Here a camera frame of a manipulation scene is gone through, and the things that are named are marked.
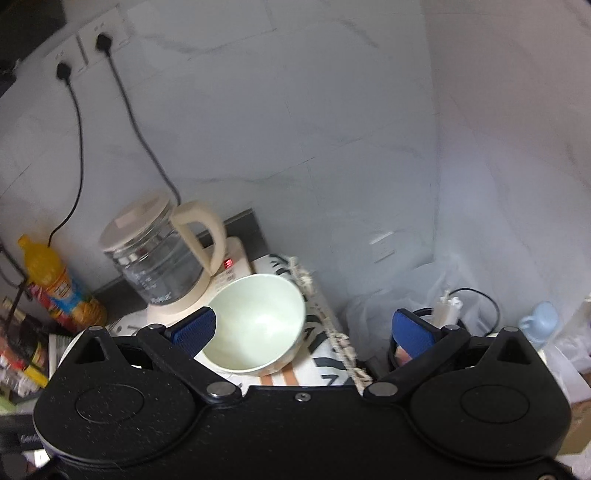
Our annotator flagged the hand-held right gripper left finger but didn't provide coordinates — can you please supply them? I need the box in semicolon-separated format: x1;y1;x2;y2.
55;307;243;407

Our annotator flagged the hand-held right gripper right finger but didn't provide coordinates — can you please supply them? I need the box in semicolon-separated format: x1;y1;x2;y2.
362;308;550;407

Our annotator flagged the pale green ceramic bowl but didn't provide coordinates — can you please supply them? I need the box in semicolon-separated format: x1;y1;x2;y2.
198;274;308;374

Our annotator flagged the white charger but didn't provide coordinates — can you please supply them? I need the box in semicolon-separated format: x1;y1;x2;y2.
431;288;463;326

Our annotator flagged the white plastic bag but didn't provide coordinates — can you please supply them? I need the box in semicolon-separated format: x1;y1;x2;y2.
344;263;462;365

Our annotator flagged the patterned fringed table mat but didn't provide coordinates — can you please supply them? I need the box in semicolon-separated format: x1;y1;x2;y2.
106;254;376;389

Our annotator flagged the light blue cup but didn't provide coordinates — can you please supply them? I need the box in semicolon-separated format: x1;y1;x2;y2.
517;301;562;352

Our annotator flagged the orange juice bottle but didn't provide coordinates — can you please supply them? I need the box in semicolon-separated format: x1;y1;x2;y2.
17;234;108;335

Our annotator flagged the black metal rack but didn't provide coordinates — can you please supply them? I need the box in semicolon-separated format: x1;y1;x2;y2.
0;237;29;308

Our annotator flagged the cardboard box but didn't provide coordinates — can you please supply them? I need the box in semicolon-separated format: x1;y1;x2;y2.
540;342;591;457

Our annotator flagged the black appliance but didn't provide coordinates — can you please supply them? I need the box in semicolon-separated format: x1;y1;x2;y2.
0;0;66;95

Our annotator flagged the thin black cable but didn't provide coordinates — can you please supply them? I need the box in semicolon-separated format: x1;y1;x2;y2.
450;287;501;336

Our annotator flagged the white wall switch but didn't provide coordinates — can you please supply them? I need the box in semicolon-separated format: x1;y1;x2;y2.
369;231;398;260

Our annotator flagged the black plug with cable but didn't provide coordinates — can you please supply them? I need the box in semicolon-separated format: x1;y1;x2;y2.
95;33;182;206
46;60;86;245

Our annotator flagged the white wall socket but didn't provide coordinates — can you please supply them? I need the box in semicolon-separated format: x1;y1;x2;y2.
45;36;88;80
78;19;126;65

